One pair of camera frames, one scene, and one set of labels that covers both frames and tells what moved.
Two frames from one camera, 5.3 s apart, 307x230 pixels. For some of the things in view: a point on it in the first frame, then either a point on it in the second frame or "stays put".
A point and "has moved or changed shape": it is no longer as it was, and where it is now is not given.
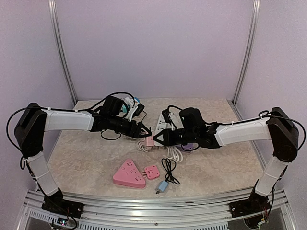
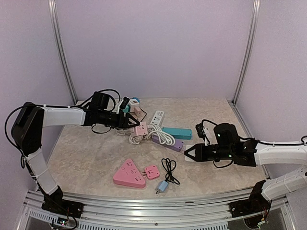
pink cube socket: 149,141 has moved or changed shape
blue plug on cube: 137,98 stays put
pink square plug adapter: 152,172 stays put
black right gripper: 168,140 -> 200,156
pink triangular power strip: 129,175 stays put
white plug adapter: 157,143 -> 192,153
